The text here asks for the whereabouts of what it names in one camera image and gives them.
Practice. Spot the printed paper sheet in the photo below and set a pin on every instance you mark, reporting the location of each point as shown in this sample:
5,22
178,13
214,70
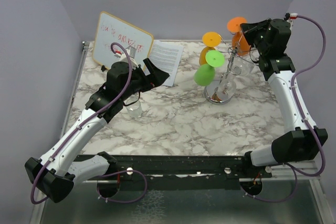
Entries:
166,56

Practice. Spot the clear wine glass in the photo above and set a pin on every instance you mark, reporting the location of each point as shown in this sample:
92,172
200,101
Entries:
227,86

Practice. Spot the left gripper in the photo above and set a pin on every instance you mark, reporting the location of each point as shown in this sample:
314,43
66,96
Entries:
156,77

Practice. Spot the chrome wine glass rack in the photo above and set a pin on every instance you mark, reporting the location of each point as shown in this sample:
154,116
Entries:
209,91

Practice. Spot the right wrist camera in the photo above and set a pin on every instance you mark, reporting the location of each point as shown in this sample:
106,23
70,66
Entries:
290,17

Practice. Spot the yellow framed whiteboard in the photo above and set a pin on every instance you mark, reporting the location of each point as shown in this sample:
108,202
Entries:
110,29

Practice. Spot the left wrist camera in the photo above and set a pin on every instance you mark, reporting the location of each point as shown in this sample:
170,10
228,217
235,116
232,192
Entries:
122,57

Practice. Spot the green plastic wine glass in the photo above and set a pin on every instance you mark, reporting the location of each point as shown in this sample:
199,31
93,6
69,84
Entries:
209,61

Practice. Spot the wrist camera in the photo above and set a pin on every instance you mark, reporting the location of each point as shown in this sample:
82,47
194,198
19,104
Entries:
122,57
290,17

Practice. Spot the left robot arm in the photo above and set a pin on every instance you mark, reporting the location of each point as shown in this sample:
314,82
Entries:
86,124

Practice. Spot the yellow plastic wine glass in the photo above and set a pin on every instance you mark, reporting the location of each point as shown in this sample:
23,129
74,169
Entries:
210,39

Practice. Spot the orange plastic wine glass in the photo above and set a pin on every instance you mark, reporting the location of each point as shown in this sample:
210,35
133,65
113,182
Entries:
238,40

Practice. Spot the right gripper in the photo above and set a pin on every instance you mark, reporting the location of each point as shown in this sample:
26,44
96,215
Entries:
250,29

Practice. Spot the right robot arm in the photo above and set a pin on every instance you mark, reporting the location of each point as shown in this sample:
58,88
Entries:
302,138

